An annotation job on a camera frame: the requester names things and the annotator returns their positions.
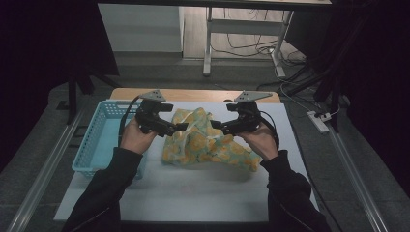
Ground white power strip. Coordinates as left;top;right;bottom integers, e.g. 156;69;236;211
307;110;333;134

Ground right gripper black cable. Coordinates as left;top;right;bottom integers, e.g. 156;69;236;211
258;110;281;150

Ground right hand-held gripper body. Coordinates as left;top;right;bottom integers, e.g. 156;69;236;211
222;90;274;136

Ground white floor cable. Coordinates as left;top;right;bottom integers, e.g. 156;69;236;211
274;47;341;118

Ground black stand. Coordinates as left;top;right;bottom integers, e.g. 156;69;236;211
257;13;375;133
56;62;122;126

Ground white table mat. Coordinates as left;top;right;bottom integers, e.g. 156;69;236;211
52;99;323;224

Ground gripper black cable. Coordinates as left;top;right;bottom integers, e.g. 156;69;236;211
117;95;143;147
258;110;281;150

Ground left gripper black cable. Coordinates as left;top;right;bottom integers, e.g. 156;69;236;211
117;95;143;147

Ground orange floral cloth bag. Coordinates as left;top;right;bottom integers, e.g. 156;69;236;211
161;106;262;173

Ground aluminium rail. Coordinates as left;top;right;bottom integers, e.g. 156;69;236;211
326;127;391;232
6;107;87;232

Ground blue plastic basket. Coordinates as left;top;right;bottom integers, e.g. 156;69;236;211
72;99;153;180

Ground dark curtain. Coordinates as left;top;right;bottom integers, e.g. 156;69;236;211
284;0;410;201
0;0;120;173

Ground white desk frame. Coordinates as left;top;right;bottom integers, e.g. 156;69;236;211
202;7;295;78

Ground person's left hand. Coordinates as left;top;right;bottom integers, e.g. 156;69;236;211
119;117;159;156

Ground black floor cables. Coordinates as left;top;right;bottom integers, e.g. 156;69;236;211
210;9;308;61

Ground white cabinet panel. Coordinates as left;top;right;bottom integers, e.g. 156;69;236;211
97;3;185;53

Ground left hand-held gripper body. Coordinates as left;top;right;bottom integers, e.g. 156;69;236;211
133;89;178;138

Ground person's right hand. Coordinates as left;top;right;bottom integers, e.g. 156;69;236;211
239;123;280;161

